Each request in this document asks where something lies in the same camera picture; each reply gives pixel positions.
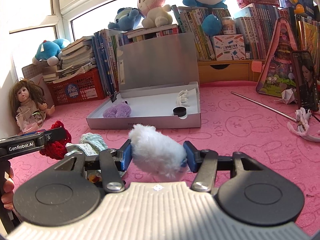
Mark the clear glass mug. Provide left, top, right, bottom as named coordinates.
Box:
left=15, top=108, right=44, bottom=133

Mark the thin metal rod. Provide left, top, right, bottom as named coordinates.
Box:
left=230, top=91, right=298, bottom=122

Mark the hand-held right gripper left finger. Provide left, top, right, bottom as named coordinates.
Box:
left=54, top=139, right=132, bottom=193

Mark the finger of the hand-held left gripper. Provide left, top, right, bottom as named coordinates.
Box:
left=37, top=127, right=66, bottom=152

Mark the grid-lined board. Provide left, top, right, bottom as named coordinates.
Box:
left=22, top=61, right=54, bottom=100

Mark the blue and white plush toy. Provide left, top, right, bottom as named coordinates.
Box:
left=32, top=38, right=71, bottom=65

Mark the white looped cord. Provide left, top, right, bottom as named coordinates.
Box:
left=287, top=107, right=320, bottom=142

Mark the purple plush monster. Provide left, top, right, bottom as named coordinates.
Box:
left=103, top=100, right=132, bottom=118

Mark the white folded paper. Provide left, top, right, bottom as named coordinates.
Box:
left=274, top=88, right=300, bottom=105

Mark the stack of worn books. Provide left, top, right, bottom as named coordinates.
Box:
left=41, top=36, right=98, bottom=83

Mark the white fluffy pompom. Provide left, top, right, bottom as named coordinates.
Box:
left=128, top=124, right=188, bottom=180

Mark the wooden drawer unit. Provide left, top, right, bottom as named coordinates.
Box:
left=197, top=59, right=265, bottom=84

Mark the grey cardboard file box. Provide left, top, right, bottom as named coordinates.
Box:
left=86, top=32, right=202, bottom=130

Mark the white window frame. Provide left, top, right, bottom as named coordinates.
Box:
left=0, top=0, right=155, bottom=48

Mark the red crochet piece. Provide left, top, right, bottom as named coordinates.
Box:
left=39, top=120, right=72, bottom=160

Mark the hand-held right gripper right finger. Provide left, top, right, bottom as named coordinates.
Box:
left=183, top=141, right=267, bottom=192

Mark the small lidded jar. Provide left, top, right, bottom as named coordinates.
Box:
left=221, top=17, right=237, bottom=35

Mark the black binder clip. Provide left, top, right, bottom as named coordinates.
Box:
left=107, top=91, right=121, bottom=103

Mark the white knotted hair tie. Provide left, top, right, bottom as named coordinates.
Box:
left=176, top=90, right=191, bottom=107

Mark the person's left hand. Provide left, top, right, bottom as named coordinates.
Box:
left=0, top=166, right=15, bottom=210

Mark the red plastic crate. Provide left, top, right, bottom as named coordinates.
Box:
left=47, top=69, right=107, bottom=106

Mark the small blue plush toy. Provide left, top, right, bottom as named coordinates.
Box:
left=108, top=7, right=146, bottom=32

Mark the pink rabbit plush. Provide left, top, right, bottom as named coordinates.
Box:
left=132, top=0, right=173, bottom=28

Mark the pink rabbit-print towel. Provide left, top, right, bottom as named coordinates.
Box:
left=10, top=80, right=320, bottom=230

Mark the white printed carton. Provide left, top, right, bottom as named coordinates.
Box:
left=213, top=34, right=247, bottom=61

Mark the row of upright books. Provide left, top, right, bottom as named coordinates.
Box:
left=92, top=4, right=320, bottom=95

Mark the black smartphone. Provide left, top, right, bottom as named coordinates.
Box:
left=291, top=50, right=320, bottom=112

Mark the brown-haired doll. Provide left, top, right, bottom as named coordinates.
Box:
left=9, top=80, right=55, bottom=128

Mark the light green floral cloth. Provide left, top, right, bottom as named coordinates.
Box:
left=65, top=133, right=108, bottom=158

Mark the pink house-shaped toy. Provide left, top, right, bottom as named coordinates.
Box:
left=255, top=17, right=304, bottom=98

